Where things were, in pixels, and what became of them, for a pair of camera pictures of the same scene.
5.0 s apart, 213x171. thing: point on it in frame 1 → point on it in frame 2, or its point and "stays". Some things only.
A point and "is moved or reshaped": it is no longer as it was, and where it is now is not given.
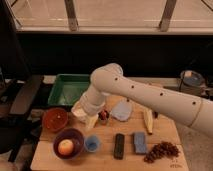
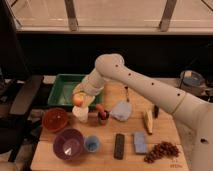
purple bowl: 76,139 stays
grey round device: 193,81 stays
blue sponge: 139,141 stays
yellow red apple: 65,147 is moved or reshaped
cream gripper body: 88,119 → 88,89
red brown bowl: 55,119 stays
